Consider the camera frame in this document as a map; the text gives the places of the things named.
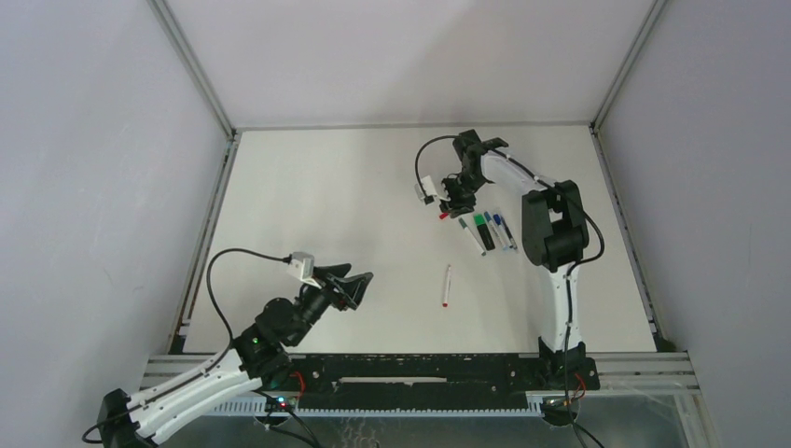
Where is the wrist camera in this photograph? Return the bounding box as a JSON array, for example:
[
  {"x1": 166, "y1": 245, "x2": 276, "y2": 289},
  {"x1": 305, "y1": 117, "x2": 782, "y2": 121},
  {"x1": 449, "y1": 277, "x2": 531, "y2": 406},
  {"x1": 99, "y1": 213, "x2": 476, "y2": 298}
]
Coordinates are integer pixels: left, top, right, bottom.
[
  {"x1": 415, "y1": 175, "x2": 441, "y2": 205},
  {"x1": 286, "y1": 252, "x2": 322, "y2": 288}
]

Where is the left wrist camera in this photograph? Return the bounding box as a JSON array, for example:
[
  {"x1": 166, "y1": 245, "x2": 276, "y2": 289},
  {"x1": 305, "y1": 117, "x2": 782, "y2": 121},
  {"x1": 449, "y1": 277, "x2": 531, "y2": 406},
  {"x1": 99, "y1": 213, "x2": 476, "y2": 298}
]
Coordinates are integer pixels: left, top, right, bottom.
[{"x1": 286, "y1": 252, "x2": 322, "y2": 288}]

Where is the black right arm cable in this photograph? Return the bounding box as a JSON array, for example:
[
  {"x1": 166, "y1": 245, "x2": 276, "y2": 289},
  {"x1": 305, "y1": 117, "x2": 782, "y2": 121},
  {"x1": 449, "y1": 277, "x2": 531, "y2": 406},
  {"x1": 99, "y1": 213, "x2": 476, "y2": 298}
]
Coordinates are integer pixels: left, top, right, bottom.
[{"x1": 414, "y1": 134, "x2": 605, "y2": 448}]

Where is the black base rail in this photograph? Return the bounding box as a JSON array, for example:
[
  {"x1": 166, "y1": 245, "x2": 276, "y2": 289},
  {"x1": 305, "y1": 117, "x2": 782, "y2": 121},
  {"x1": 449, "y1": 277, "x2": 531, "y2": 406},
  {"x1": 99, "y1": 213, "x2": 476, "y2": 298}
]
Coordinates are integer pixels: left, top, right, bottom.
[{"x1": 243, "y1": 353, "x2": 601, "y2": 413}]

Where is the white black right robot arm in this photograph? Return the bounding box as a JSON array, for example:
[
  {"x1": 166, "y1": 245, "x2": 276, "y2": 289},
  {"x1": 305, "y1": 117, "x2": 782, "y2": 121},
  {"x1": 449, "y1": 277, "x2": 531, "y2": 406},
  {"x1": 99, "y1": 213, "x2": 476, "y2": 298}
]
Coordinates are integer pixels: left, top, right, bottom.
[{"x1": 438, "y1": 130, "x2": 590, "y2": 381}]

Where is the white marker red tip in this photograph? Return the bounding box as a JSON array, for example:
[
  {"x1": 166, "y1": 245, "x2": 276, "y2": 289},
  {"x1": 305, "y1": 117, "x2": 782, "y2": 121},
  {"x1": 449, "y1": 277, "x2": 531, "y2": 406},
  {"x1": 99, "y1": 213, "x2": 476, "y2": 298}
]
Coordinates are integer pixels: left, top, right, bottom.
[{"x1": 441, "y1": 265, "x2": 452, "y2": 308}]

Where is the black thin pen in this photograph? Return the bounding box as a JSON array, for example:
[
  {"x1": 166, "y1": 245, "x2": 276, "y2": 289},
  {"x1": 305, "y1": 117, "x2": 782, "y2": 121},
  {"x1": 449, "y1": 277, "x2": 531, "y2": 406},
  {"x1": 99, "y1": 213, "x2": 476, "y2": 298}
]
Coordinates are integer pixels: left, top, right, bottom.
[{"x1": 497, "y1": 214, "x2": 518, "y2": 250}]

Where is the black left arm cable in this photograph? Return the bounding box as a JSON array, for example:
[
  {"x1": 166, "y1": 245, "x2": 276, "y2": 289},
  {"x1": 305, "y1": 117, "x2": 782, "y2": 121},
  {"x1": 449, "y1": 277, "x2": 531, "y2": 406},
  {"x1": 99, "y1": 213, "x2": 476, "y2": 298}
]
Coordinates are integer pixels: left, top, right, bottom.
[{"x1": 81, "y1": 248, "x2": 295, "y2": 446}]

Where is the white marker green end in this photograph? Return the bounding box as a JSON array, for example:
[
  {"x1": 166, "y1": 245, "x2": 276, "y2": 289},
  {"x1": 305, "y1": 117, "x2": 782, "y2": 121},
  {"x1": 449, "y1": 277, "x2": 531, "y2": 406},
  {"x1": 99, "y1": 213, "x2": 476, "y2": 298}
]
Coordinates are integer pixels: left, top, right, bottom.
[{"x1": 457, "y1": 217, "x2": 487, "y2": 257}]

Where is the black green highlighter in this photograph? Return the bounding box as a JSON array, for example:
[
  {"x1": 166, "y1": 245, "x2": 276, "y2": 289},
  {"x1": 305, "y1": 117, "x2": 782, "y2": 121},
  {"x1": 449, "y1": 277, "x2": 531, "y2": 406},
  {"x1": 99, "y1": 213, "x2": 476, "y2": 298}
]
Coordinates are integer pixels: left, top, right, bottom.
[{"x1": 473, "y1": 214, "x2": 495, "y2": 251}]

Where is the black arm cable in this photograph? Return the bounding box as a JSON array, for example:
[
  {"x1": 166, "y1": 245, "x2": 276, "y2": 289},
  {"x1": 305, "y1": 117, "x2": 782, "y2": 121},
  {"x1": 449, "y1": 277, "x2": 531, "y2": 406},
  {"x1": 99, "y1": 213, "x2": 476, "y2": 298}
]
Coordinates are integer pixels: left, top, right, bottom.
[
  {"x1": 81, "y1": 248, "x2": 295, "y2": 446},
  {"x1": 414, "y1": 134, "x2": 605, "y2": 448}
]

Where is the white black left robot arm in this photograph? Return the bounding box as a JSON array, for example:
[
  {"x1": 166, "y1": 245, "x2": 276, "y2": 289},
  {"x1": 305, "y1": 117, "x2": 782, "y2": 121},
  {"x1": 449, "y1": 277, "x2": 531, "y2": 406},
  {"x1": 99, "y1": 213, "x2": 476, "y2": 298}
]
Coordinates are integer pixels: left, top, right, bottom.
[{"x1": 96, "y1": 263, "x2": 374, "y2": 447}]

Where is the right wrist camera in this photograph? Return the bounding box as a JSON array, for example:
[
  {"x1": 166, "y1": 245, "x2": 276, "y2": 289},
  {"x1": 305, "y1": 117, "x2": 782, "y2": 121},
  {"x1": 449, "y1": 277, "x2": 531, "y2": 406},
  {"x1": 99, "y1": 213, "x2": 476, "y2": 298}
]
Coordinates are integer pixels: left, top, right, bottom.
[{"x1": 415, "y1": 175, "x2": 441, "y2": 205}]

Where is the aluminium frame rail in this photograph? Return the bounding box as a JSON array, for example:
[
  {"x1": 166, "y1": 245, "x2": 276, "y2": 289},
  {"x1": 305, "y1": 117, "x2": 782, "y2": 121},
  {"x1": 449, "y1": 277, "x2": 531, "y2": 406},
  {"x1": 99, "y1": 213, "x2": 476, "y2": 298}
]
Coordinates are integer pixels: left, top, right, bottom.
[{"x1": 591, "y1": 352, "x2": 701, "y2": 397}]

